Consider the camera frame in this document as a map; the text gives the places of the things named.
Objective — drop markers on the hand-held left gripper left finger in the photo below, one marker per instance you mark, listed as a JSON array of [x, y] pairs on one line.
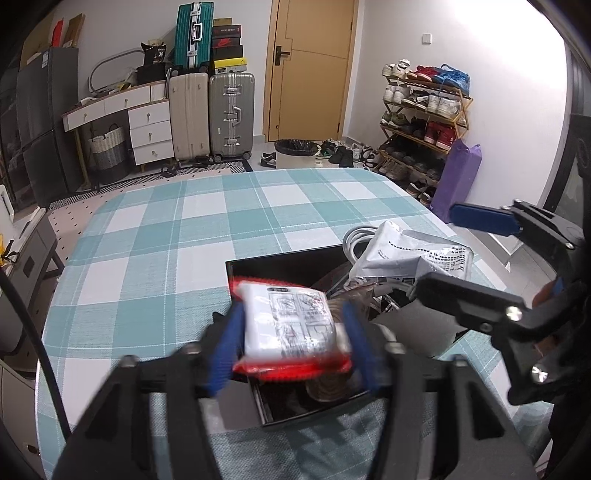
[[226, 346]]

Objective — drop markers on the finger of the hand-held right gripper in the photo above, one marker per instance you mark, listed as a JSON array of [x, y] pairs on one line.
[[485, 217], [461, 295]]

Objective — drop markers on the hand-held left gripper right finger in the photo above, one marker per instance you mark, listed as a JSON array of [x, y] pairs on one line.
[[360, 350]]

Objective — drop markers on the red white packet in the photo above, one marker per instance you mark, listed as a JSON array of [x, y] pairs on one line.
[[286, 327]]

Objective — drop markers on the white grey plastic packet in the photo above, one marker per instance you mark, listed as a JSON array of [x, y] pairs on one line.
[[406, 254]]

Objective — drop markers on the black cardboard box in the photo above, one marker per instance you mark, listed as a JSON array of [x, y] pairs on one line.
[[277, 272]]

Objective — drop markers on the person's right hand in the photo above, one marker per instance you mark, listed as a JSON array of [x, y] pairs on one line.
[[547, 300]]

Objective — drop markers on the purple bag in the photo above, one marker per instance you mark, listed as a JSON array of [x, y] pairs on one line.
[[457, 184]]

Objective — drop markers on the wooden shoe rack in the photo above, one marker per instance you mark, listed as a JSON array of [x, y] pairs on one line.
[[461, 117]]

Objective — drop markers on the teal white checkered tablecloth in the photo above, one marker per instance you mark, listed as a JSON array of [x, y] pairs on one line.
[[161, 258]]

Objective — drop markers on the racked assorted shoes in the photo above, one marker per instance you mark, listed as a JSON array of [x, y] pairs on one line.
[[436, 104]]

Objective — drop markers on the pile of loose sneakers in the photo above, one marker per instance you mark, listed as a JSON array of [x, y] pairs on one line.
[[341, 154]]

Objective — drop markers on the trash bin with black liner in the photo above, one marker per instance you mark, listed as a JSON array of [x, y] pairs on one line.
[[295, 152]]

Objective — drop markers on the tan wooden door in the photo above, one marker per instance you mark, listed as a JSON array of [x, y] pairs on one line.
[[314, 92]]

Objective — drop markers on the grey low cabinet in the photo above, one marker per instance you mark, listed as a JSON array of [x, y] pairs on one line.
[[32, 258]]

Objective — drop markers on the woven laundry basket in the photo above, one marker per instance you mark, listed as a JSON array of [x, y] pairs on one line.
[[108, 152]]

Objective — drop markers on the silver hard suitcase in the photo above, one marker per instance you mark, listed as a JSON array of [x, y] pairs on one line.
[[231, 115]]

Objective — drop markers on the beige hard suitcase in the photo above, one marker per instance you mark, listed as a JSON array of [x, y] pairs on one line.
[[189, 115]]

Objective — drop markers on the white desk with drawers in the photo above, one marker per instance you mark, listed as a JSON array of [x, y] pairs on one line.
[[150, 122]]

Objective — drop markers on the yellow plastic bag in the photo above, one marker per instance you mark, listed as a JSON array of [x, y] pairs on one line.
[[5, 251]]

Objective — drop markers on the yellow black shoe box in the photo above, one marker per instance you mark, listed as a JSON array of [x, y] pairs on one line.
[[230, 65]]

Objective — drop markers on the grey refrigerator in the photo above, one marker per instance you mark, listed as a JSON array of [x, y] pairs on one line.
[[46, 129]]

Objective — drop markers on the plain black shoe box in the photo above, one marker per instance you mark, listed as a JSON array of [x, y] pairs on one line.
[[227, 31], [227, 51]]

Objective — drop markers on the black printed bag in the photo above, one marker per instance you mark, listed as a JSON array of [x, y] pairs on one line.
[[154, 57]]

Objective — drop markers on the red black shoe box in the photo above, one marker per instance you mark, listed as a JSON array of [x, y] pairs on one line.
[[226, 41]]

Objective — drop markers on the teal hard suitcase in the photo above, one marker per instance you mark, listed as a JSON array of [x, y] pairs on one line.
[[194, 37]]

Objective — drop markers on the brown cardboard box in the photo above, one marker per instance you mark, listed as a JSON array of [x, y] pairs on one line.
[[222, 21]]

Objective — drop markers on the brown paper bag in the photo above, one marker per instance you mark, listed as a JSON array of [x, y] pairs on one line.
[[74, 30]]

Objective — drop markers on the red paper bag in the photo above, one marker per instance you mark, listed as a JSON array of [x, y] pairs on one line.
[[56, 33]]

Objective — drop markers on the white oval frame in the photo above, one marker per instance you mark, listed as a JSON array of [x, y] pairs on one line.
[[99, 67]]

